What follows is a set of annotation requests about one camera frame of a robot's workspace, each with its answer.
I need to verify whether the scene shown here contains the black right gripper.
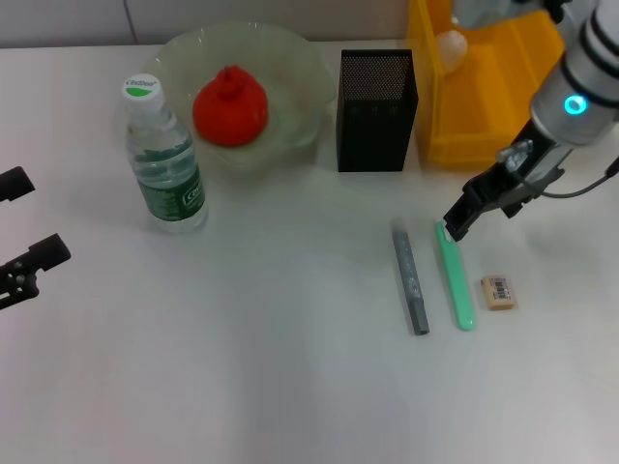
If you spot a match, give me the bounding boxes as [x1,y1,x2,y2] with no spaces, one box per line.
[442,123,575,242]

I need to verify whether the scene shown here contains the mint green utility knife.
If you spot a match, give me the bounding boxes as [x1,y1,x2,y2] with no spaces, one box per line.
[434,219,479,333]

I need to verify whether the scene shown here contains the grey marker pen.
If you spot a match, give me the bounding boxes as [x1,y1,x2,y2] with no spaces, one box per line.
[390,219,430,337]

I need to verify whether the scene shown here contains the clear green-label water bottle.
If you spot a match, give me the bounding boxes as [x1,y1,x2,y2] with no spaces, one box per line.
[120,74,210,237]

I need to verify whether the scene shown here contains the beige eraser with barcode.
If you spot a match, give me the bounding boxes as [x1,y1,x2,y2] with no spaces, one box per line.
[480,274,518,312]

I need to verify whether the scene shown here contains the black mesh pen holder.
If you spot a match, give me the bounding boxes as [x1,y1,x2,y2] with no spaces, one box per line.
[336,47,420,174]

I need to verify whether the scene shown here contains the green glass fruit plate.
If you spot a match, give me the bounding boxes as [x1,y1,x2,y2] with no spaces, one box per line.
[144,19,338,170]

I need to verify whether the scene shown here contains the yellow plastic bin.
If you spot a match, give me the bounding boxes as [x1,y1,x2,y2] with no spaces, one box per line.
[404,0,567,168]

